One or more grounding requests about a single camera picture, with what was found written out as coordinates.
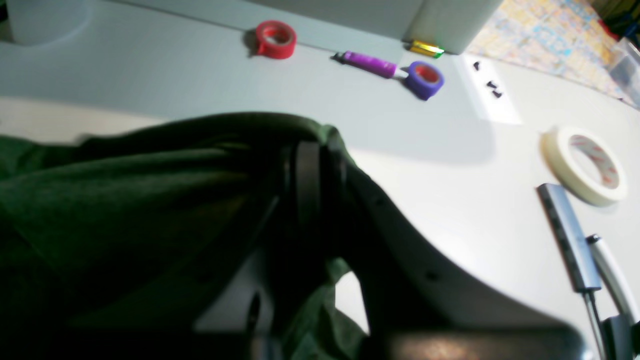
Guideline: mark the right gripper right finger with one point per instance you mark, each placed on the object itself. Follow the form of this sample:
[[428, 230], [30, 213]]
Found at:
[[420, 305]]

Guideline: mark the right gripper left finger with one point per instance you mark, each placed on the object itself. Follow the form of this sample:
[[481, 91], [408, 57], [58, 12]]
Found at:
[[237, 325]]

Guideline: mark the dark green t-shirt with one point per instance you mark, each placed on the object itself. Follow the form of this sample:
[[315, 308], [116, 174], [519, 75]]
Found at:
[[111, 249]]

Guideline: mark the grey usb hub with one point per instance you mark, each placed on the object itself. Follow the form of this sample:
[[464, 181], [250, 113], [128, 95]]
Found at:
[[571, 239]]

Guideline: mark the white tape roll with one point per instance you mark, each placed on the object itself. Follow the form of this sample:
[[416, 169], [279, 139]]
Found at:
[[586, 165]]

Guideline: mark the purple tape roll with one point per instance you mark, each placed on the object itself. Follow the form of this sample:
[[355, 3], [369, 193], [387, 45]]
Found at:
[[424, 80]]

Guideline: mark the purple marker pen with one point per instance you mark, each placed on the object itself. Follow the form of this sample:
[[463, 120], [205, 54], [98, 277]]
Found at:
[[370, 64]]

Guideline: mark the gold green small cylinder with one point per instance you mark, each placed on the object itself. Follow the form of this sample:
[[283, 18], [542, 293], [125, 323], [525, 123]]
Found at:
[[426, 49]]

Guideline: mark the red tape roll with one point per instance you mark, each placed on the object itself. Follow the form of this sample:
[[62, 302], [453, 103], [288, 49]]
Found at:
[[275, 40]]

